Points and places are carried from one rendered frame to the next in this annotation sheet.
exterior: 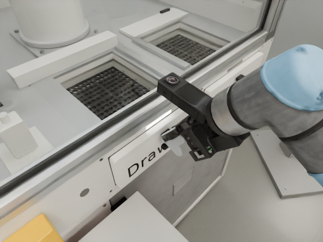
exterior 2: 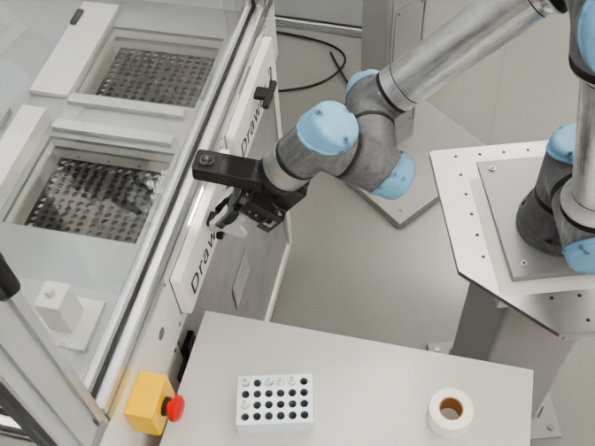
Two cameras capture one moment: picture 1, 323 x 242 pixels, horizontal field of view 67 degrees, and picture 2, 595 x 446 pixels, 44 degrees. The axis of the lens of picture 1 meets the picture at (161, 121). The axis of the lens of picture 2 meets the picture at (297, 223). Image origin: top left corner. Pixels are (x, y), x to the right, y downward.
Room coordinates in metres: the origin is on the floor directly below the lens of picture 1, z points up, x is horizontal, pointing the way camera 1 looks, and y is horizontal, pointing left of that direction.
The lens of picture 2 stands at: (-0.37, 0.23, 1.92)
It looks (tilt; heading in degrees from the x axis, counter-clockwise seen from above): 54 degrees down; 332
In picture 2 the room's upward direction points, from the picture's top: 5 degrees counter-clockwise
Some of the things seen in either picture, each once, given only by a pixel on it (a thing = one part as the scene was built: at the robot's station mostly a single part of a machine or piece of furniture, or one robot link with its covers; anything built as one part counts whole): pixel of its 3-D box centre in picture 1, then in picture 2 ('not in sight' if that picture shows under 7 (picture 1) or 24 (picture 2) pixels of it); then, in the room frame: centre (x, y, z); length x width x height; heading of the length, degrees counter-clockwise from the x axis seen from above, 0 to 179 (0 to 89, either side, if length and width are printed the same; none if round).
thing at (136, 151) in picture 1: (161, 139); (206, 228); (0.39, 0.00, 0.87); 0.29 x 0.02 x 0.11; 135
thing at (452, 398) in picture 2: not in sight; (449, 412); (-0.09, -0.17, 0.78); 0.07 x 0.07 x 0.04
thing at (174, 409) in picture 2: not in sight; (173, 407); (0.12, 0.20, 0.88); 0.04 x 0.03 x 0.04; 135
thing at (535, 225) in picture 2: not in sight; (562, 207); (0.09, -0.58, 0.82); 0.15 x 0.15 x 0.10
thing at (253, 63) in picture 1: (233, 84); (252, 103); (0.61, -0.22, 0.87); 0.29 x 0.02 x 0.11; 135
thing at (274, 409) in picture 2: not in sight; (275, 403); (0.08, 0.05, 0.78); 0.12 x 0.08 x 0.04; 59
